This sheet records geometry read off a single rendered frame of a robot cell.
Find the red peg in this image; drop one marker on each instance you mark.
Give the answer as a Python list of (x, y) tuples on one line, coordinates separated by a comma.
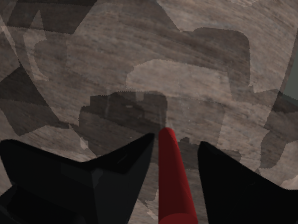
[(174, 197)]

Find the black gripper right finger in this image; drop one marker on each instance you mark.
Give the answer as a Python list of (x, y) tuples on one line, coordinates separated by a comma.
[(234, 194)]

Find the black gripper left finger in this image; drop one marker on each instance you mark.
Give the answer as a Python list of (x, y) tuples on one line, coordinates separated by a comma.
[(103, 190)]

